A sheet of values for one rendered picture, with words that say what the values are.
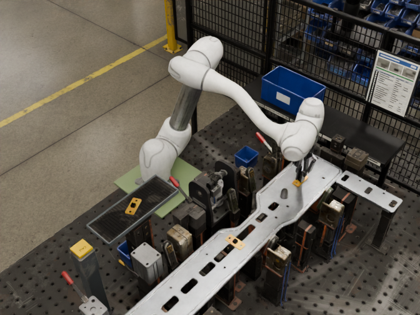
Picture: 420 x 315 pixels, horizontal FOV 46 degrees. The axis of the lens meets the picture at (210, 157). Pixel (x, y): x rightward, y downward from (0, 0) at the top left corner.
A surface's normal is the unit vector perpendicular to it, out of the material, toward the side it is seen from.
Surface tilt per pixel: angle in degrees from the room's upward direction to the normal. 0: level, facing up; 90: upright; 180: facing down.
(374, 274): 0
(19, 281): 0
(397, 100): 90
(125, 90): 0
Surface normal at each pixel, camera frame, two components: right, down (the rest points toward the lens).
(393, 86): -0.67, 0.51
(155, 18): -0.01, -0.73
